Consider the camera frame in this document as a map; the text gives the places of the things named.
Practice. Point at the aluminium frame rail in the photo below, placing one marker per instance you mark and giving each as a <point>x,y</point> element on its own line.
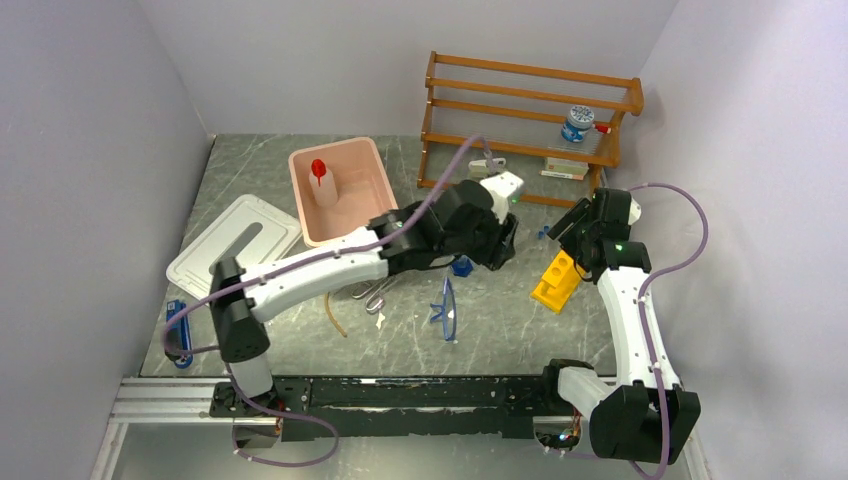
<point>154,419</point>

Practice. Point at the blue tool at table edge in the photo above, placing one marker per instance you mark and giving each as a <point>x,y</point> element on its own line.
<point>179,334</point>

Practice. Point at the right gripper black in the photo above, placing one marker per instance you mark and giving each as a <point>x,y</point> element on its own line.
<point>573,215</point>

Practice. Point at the blue white jar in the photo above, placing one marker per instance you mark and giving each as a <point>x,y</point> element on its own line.
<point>578,122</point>

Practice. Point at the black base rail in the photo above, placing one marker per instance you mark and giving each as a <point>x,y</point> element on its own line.
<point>513,407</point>

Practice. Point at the blue funnel piece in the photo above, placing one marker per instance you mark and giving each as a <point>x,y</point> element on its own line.
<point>462,267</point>

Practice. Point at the small blue caps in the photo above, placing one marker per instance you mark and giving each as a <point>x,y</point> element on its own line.
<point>543,233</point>

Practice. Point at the pink plastic bin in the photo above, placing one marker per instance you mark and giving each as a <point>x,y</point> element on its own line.
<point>363,187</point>

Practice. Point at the red cap wash bottle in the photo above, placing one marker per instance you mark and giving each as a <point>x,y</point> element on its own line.
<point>323,184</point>

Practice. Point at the amber rubber tubing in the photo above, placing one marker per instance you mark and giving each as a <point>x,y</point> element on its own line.
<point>331,317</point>

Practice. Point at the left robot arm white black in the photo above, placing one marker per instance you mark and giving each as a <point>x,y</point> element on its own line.
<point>244,299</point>

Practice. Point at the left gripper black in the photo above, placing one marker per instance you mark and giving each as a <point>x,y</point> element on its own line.
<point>501,243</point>

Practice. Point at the yellow test tube rack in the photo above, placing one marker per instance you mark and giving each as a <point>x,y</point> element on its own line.
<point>558,283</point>

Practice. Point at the white stapler on shelf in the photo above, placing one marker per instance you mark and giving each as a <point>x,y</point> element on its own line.
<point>484,168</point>

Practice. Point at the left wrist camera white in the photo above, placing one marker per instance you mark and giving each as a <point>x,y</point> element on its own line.
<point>505,189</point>

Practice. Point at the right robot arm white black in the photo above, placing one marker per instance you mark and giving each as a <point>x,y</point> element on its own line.
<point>647,415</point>

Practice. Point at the blue safety glasses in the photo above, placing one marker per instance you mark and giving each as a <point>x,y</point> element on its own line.
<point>445,311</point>

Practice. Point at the wooden shelf rack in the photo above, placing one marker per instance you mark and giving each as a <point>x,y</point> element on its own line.
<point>520,110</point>

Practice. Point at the white bin lid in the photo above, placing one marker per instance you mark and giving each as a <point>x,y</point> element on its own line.
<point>251,230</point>

